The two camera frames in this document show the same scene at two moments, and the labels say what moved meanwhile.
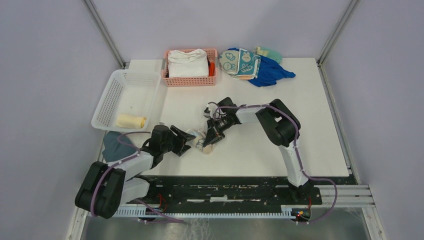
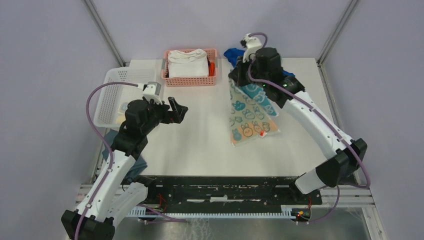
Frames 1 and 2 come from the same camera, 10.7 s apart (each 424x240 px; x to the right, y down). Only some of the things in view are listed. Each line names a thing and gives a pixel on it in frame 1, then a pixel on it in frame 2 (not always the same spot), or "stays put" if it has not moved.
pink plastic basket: x=188 y=81 stays put
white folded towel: x=192 y=63 stays put
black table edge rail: x=244 y=190 stays put
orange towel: x=211 y=69 stays put
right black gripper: x=212 y=129 -> x=237 y=73
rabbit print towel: x=198 y=139 -> x=123 y=107
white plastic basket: x=129 y=102 stays put
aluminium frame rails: x=338 y=196 stays put
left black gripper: x=181 y=139 -> x=176 y=116
